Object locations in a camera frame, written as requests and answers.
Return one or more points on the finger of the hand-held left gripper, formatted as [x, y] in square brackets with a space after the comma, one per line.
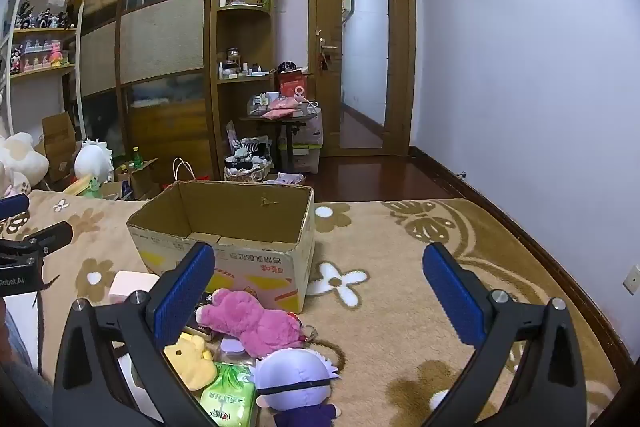
[14, 206]
[47, 234]

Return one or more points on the pink cloth pouch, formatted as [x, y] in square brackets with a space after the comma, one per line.
[280, 107]

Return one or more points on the green glass bottle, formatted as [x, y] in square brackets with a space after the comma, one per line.
[135, 157]

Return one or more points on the wooden corner shelf unit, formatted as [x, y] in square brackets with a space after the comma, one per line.
[245, 10]

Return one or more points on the red paper bag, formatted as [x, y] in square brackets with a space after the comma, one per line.
[202, 178]

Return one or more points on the rows of small figures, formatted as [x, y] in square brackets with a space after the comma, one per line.
[40, 21]

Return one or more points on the small purple pouch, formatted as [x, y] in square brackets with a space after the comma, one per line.
[232, 347]

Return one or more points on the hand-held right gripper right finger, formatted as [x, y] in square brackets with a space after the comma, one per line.
[452, 297]

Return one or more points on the wooden wardrobe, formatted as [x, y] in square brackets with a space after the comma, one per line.
[160, 37]

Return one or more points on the white wall socket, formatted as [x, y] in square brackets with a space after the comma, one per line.
[633, 279]

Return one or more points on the empty brown cardboard box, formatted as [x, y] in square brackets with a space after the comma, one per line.
[57, 132]

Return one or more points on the wicker basket of socks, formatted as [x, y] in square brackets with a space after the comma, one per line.
[247, 174]

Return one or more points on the red gift bag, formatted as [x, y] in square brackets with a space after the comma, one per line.
[292, 84]

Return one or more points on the cardboard box with bottles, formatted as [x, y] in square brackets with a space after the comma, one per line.
[142, 181]

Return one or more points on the yellow plush toy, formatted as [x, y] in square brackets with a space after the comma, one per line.
[192, 364]

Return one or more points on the small round wooden table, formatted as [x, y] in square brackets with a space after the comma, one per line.
[280, 120]

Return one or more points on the small pink white box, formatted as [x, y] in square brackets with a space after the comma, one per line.
[127, 284]

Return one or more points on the pink plush bear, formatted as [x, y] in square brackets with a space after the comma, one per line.
[250, 319]

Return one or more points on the green tissue pack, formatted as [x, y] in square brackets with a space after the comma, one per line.
[227, 399]

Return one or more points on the cream plush toy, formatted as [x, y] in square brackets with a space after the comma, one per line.
[20, 157]

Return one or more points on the green frog toy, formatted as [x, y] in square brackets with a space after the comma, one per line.
[92, 187]

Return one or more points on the white-haired plush doll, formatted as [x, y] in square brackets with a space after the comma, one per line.
[295, 372]

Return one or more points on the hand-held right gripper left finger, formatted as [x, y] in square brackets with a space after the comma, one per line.
[182, 297]

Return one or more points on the white spiky plush toy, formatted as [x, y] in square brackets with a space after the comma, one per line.
[92, 159]

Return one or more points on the small flat cardboard box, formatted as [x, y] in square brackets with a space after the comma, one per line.
[289, 179]

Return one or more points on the wooden door with glass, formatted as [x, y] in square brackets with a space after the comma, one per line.
[325, 107]

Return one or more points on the clear plastic storage bin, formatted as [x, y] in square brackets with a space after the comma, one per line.
[305, 157]

